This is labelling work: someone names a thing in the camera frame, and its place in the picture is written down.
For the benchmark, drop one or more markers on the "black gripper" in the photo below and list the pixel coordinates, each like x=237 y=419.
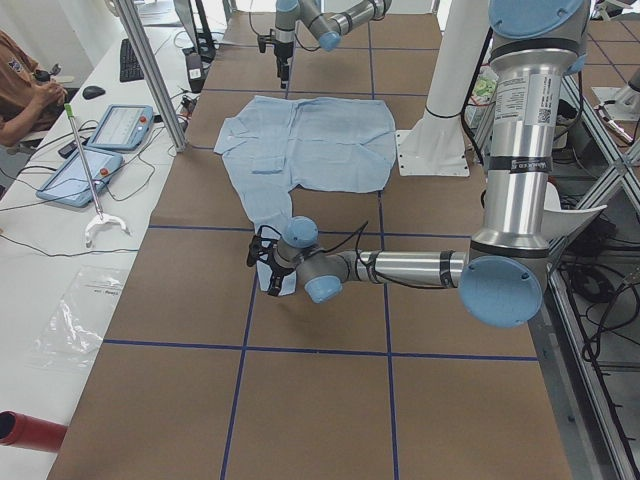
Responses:
x=283 y=52
x=278 y=270

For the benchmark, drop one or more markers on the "light blue button shirt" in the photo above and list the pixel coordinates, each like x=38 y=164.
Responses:
x=326 y=144

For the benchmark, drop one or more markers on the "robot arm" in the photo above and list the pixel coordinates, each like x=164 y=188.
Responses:
x=501 y=279
x=327 y=28

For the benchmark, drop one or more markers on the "black keyboard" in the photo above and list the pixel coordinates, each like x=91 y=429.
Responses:
x=129 y=67

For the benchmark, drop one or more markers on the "upper blue teach pendant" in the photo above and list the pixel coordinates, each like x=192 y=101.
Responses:
x=122 y=127

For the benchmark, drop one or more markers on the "blue teach pendant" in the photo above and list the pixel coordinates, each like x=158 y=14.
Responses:
x=122 y=127
x=69 y=185

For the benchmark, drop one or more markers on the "black computer mouse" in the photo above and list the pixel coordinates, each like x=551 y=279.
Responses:
x=92 y=91

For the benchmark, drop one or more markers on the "clear plastic bag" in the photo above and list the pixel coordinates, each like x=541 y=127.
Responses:
x=74 y=333

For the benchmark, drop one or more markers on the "lower blue teach pendant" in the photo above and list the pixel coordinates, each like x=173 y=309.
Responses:
x=69 y=185

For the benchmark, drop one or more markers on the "seated person in brown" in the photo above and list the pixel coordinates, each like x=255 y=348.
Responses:
x=27 y=105

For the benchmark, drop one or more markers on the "white chair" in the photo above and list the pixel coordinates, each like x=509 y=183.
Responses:
x=558 y=222

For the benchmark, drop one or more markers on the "red cylinder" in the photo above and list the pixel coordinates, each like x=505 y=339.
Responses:
x=27 y=432

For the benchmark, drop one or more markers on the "aluminium frame post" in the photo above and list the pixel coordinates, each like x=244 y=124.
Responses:
x=134 y=29

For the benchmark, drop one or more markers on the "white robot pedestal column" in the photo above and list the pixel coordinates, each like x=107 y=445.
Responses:
x=435 y=146

